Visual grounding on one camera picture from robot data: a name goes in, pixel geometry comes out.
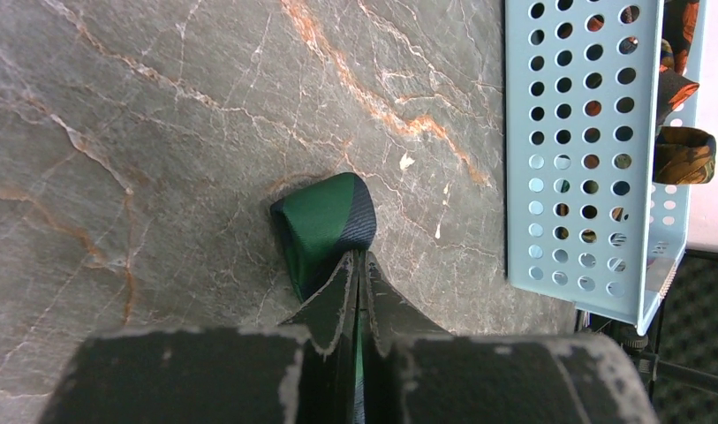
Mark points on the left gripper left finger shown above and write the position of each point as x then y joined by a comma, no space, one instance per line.
300,371

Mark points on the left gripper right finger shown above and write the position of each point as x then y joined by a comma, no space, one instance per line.
417,372

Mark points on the green navy striped tie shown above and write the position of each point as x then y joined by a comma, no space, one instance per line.
325,230

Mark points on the light blue perforated basket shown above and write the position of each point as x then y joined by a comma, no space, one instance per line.
585,222

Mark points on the black small tripod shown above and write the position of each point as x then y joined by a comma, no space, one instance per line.
644,350

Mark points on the black open carrying case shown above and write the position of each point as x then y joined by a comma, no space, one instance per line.
689,337

